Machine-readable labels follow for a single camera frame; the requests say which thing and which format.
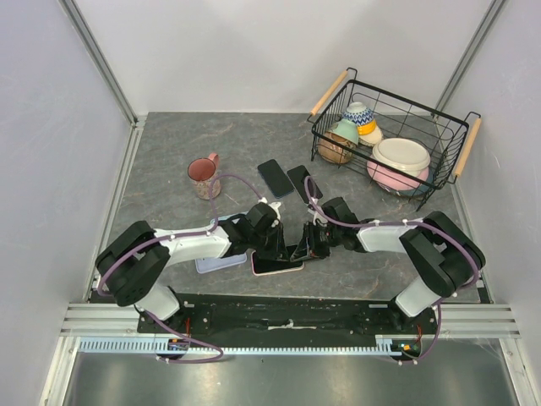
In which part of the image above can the slotted cable duct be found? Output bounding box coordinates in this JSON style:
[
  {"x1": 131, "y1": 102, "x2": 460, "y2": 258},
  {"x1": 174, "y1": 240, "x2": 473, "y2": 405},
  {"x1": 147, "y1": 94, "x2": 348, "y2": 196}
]
[{"x1": 79, "y1": 337, "x2": 402, "y2": 356}]

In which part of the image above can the light blue phone case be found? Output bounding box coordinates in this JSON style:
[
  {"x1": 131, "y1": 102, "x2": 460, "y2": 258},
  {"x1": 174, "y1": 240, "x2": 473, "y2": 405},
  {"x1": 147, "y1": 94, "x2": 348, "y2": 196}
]
[{"x1": 217, "y1": 212, "x2": 246, "y2": 224}]

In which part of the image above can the black wire basket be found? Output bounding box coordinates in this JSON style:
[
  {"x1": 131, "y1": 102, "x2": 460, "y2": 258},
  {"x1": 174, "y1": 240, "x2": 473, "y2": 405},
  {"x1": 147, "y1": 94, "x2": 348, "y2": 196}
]
[{"x1": 308, "y1": 68, "x2": 481, "y2": 209}]

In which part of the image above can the brown bowl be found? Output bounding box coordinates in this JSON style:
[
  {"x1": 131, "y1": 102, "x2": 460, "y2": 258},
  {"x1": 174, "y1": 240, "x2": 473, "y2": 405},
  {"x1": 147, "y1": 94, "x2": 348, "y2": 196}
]
[{"x1": 317, "y1": 132, "x2": 356, "y2": 165}]

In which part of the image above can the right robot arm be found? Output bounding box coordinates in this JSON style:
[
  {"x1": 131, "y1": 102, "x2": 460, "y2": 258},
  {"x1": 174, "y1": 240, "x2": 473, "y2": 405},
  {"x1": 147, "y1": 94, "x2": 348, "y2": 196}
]
[{"x1": 291, "y1": 197, "x2": 486, "y2": 333}]

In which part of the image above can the yellow white bowl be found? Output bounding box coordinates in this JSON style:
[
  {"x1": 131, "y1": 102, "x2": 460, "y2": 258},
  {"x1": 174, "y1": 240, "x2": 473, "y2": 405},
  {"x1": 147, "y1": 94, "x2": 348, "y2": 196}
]
[{"x1": 358, "y1": 119, "x2": 383, "y2": 146}]

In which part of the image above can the blue patterned bowl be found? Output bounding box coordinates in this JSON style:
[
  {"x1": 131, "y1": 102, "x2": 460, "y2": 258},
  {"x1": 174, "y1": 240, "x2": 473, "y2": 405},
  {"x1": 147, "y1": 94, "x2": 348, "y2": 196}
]
[{"x1": 342, "y1": 101, "x2": 374, "y2": 126}]

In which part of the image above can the lavender phone case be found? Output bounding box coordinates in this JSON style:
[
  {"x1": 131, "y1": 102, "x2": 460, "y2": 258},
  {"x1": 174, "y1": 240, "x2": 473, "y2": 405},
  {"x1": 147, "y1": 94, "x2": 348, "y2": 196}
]
[{"x1": 195, "y1": 254, "x2": 247, "y2": 274}]

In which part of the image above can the aluminium frame rail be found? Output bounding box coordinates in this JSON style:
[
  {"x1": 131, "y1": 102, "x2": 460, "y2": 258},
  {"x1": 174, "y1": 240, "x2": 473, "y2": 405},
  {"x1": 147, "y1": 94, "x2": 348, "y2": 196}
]
[{"x1": 60, "y1": 304, "x2": 139, "y2": 337}]

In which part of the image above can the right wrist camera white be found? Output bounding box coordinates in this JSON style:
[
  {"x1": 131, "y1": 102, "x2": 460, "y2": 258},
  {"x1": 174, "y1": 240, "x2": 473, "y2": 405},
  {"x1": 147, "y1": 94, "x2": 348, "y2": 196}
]
[{"x1": 308, "y1": 204, "x2": 327, "y2": 225}]

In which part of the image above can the black phone with stand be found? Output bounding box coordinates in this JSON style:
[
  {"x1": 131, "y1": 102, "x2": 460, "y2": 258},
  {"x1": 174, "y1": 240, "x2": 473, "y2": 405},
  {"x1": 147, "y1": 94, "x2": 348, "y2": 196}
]
[{"x1": 287, "y1": 165, "x2": 323, "y2": 205}]

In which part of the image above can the pink floral mug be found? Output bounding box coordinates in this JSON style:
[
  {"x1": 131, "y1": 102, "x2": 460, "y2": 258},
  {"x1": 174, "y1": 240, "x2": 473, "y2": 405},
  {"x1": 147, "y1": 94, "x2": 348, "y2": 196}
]
[{"x1": 188, "y1": 153, "x2": 221, "y2": 200}]

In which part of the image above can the teal bowl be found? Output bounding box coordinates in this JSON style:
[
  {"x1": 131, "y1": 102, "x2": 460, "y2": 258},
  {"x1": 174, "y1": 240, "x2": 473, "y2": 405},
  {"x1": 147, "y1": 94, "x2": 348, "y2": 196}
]
[{"x1": 395, "y1": 169, "x2": 434, "y2": 197}]

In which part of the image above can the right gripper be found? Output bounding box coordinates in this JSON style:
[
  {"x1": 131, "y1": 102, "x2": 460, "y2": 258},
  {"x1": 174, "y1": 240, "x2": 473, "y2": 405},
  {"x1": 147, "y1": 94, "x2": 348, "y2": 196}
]
[{"x1": 291, "y1": 222, "x2": 341, "y2": 264}]

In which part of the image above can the cream bowl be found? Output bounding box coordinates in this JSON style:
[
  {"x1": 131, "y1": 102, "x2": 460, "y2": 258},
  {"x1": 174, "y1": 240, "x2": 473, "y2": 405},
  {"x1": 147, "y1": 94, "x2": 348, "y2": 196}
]
[{"x1": 372, "y1": 138, "x2": 431, "y2": 173}]

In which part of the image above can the blue-edged black phone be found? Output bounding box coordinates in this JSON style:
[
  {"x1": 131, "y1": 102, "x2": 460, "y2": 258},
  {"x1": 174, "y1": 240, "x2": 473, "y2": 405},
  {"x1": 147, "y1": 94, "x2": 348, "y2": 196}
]
[{"x1": 257, "y1": 159, "x2": 294, "y2": 199}]

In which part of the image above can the dark green phone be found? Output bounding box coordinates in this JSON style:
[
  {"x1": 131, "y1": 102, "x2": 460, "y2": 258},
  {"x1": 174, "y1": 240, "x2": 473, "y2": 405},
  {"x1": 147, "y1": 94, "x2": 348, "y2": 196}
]
[{"x1": 252, "y1": 244, "x2": 303, "y2": 274}]

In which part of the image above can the pink phone case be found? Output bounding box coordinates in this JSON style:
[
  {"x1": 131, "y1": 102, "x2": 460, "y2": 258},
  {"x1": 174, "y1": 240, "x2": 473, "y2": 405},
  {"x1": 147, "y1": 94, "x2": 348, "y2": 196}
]
[{"x1": 250, "y1": 250, "x2": 306, "y2": 277}]

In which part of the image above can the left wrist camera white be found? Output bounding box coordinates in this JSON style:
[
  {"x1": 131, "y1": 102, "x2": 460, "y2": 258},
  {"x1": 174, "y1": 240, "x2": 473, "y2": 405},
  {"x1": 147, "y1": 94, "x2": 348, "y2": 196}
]
[{"x1": 258, "y1": 197, "x2": 281, "y2": 226}]

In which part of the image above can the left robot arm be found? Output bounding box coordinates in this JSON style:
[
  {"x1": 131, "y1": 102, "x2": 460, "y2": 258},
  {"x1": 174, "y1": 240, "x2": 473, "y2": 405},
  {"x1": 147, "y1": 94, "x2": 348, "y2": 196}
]
[{"x1": 96, "y1": 199, "x2": 287, "y2": 332}]

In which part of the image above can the pink bowl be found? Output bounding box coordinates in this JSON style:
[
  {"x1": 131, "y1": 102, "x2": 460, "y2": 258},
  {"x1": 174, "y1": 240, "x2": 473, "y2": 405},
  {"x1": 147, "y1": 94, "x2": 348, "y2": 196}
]
[{"x1": 367, "y1": 161, "x2": 429, "y2": 190}]

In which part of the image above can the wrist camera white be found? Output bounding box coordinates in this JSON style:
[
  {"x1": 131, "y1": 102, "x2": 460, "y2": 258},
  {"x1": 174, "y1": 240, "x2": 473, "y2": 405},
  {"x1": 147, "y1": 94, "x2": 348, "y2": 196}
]
[
  {"x1": 308, "y1": 204, "x2": 327, "y2": 225},
  {"x1": 258, "y1": 197, "x2": 281, "y2": 226}
]

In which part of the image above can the green bowl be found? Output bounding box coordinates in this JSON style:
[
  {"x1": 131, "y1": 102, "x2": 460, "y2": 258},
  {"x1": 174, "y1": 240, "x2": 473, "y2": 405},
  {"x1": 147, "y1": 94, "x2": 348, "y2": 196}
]
[{"x1": 327, "y1": 119, "x2": 359, "y2": 145}]

